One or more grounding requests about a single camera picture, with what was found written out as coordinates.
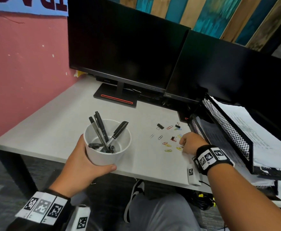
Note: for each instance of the person's right hand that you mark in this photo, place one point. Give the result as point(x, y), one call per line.
point(193, 143)

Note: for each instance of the person's left hand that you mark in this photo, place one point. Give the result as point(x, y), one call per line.
point(80, 173)

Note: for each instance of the white paper cup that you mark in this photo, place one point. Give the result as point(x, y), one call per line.
point(102, 158)

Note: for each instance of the coloured paper clips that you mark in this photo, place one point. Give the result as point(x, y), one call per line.
point(168, 150)

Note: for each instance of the papers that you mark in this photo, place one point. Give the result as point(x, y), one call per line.
point(258, 134)

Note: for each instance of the person's right forearm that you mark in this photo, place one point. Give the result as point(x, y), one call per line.
point(246, 202)

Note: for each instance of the black mesh paper tray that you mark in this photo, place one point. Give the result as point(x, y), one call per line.
point(227, 127)

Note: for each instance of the black computer monitor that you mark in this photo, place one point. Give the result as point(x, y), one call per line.
point(126, 40)
point(227, 67)

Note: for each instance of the yellow paper scrap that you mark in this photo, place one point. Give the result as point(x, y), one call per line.
point(79, 74)

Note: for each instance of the blue sign with maroon letters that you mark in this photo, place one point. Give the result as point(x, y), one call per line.
point(22, 5)

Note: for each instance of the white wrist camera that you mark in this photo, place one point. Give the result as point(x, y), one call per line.
point(193, 175)
point(80, 220)

